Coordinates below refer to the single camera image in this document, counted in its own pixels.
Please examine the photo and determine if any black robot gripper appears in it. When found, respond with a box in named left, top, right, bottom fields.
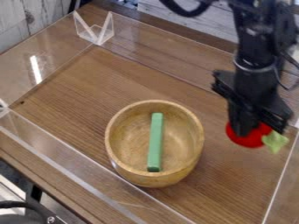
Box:
left=211, top=57, right=294, bottom=137

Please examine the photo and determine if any red plush strawberry toy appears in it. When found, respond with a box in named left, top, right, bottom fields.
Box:
left=226, top=123, right=290, bottom=154

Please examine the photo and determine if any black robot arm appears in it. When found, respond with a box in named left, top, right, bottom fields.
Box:
left=211, top=0, right=299, bottom=137

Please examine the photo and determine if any oval wooden bowl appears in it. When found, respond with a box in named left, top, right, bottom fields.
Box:
left=106, top=100, right=205, bottom=188

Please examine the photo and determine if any green rectangular stick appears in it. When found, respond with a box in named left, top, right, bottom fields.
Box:
left=147, top=113, right=165, bottom=172

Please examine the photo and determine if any black metal table leg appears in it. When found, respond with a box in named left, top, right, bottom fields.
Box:
left=26, top=185, right=69, bottom=224

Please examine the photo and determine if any clear acrylic tray wall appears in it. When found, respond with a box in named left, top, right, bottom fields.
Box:
left=0, top=3, right=299, bottom=224

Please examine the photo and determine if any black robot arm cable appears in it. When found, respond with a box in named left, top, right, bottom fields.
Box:
left=158, top=0, right=215, bottom=18

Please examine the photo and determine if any clear acrylic corner bracket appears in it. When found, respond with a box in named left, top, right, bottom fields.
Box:
left=73, top=11, right=115, bottom=46

